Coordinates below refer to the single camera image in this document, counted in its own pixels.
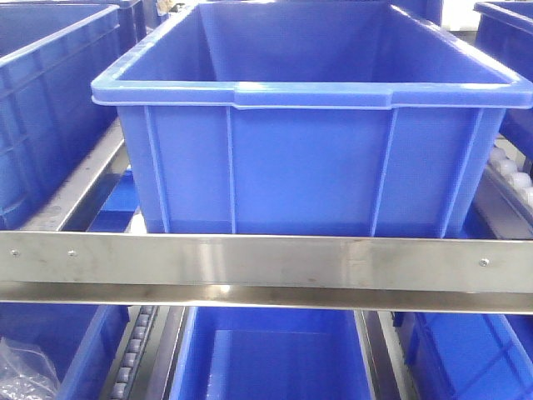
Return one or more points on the blue bin upper left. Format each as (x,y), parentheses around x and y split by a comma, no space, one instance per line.
(51,51)

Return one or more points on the blue bin lower left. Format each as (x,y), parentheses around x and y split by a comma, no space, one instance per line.
(81,341)

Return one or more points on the large blue bin centre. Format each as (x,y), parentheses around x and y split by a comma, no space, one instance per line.
(344,118)

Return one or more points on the clear plastic bag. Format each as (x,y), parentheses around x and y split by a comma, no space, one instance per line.
(26,372)

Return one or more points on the blue bin lower centre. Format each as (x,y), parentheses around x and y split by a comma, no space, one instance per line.
(270,353)

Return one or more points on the blue bin lower right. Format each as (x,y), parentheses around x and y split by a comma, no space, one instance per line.
(467,355)

